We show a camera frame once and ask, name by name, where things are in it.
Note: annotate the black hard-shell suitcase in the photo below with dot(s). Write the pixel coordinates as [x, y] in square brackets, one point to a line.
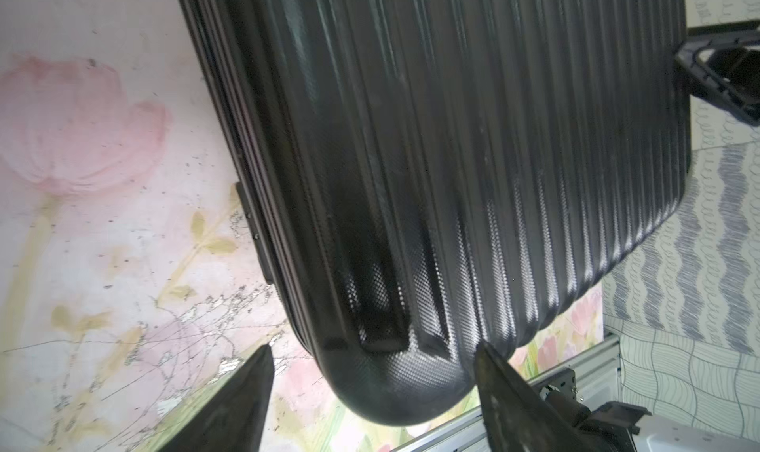
[428, 175]

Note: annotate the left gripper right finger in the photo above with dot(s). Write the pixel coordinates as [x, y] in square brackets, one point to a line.
[519, 418]

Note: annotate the floral pink table mat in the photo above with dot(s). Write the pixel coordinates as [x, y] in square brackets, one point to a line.
[130, 285]

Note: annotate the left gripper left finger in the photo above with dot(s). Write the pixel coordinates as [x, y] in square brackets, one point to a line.
[234, 419]

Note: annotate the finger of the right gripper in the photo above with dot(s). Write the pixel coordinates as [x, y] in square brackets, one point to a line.
[723, 67]

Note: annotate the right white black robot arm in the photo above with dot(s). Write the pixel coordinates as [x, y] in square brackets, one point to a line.
[665, 428]

